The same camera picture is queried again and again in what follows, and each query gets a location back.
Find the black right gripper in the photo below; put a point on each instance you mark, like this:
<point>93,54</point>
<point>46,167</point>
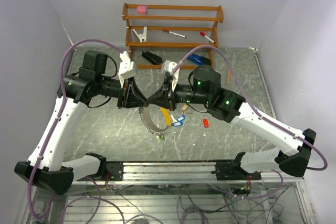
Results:
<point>164,99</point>

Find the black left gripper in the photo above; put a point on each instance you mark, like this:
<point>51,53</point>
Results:
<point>130,95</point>

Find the large keyring with keys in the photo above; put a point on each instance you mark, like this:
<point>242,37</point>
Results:
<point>153,125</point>

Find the red key tag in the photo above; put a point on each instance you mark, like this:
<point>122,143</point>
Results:
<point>205,123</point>

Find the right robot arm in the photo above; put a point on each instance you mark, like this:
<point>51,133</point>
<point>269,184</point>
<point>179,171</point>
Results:
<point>292,146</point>

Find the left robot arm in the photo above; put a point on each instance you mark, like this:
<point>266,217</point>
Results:
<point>45,167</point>

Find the yellow tagged key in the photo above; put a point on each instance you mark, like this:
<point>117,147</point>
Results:
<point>186,109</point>

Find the blue key tag pair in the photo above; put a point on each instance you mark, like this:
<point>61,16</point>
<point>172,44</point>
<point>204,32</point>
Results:
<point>176,122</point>

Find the black stapler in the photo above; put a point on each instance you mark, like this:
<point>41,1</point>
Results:
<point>152,58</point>

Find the blue stapler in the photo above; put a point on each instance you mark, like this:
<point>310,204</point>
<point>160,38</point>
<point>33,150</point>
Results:
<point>198,60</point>

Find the wooden three-tier shelf rack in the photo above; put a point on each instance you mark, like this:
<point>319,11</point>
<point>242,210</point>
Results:
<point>182,19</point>

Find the white clip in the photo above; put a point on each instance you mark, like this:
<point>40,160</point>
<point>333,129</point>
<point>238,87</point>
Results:
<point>143,36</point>

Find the orange pencil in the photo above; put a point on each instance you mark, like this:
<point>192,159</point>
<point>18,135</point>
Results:
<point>228,76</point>

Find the red-capped white marker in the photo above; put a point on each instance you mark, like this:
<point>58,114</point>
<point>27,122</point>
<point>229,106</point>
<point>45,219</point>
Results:
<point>207,37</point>

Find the pink eraser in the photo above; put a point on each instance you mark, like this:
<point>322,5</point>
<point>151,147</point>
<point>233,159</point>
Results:
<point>142,10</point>

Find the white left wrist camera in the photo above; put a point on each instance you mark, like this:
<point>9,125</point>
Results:
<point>127,68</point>

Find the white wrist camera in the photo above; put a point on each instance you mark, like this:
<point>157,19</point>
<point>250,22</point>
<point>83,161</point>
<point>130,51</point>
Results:
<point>173,69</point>
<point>127,68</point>

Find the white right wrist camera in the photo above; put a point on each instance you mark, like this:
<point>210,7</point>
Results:
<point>173,69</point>

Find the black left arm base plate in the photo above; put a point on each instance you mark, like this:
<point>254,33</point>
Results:
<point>115,171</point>

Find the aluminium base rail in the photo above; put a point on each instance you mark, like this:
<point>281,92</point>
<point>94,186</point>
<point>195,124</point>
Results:
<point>161,172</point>

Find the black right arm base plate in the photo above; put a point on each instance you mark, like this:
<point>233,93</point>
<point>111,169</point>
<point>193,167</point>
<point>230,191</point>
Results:
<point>228,170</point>

